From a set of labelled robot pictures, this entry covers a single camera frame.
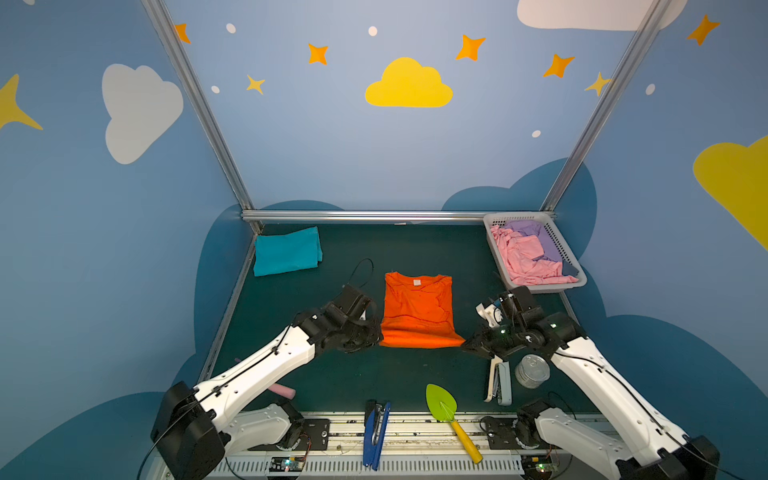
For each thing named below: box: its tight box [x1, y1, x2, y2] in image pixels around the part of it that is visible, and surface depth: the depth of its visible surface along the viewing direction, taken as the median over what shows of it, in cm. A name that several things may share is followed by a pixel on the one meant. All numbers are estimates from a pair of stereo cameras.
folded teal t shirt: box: [253, 226, 323, 277], surface depth 114 cm
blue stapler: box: [363, 402, 391, 471], surface depth 75 cm
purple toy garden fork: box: [268, 383, 296, 400], surface depth 82 cm
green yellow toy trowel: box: [426, 384, 482, 464], surface depth 80 cm
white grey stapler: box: [484, 355, 512, 406], surface depth 82 cm
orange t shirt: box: [380, 272, 466, 348], surface depth 100 cm
